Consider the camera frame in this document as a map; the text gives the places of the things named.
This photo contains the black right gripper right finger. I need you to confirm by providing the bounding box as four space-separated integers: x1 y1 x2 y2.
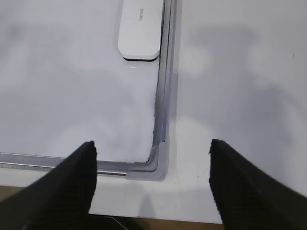
209 139 307 230

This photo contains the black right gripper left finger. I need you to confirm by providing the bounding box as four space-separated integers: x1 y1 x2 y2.
0 141 97 230

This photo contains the white rectangular board eraser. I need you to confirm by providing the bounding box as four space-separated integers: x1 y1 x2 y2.
118 0 164 61

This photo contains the white board with aluminium frame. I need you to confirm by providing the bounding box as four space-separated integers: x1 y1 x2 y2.
0 0 177 181

